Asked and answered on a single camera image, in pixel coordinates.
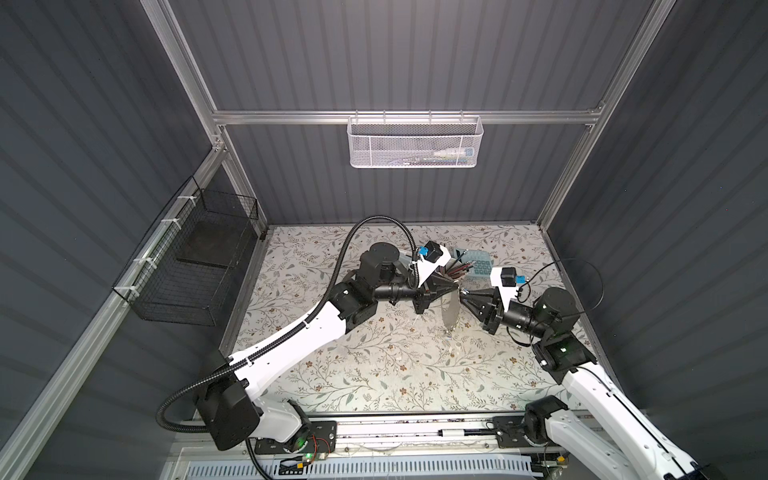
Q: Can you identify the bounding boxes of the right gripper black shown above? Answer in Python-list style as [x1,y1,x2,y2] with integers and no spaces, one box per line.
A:
[457,289,548,342]

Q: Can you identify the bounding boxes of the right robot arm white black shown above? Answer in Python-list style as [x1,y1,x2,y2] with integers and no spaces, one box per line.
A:
[459,286,708,479]

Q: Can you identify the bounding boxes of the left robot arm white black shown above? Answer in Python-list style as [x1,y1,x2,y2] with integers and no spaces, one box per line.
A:
[194,241,456,452]

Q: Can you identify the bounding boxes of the glue tube in basket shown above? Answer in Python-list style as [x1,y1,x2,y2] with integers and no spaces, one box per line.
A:
[417,147,476,163]

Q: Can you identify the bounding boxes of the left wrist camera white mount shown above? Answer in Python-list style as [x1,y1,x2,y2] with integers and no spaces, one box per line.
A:
[415,241,451,287]

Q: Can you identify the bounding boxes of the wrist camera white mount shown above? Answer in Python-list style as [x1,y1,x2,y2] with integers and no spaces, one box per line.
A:
[415,241,451,287]
[490,266,527,312]

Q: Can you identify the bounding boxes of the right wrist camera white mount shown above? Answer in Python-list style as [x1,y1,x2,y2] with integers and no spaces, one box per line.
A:
[490,266,527,312]

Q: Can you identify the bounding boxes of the white wire mesh basket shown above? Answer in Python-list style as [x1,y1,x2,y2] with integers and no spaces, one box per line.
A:
[346,115,484,169]

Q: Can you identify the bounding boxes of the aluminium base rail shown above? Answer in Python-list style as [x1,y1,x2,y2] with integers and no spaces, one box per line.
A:
[173,413,655,463]

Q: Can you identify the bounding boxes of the black corrugated cable conduit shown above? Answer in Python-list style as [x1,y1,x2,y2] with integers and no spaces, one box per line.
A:
[155,214,419,434]

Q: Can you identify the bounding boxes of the black wire basket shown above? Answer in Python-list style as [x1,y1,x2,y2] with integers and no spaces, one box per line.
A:
[113,184,259,327]

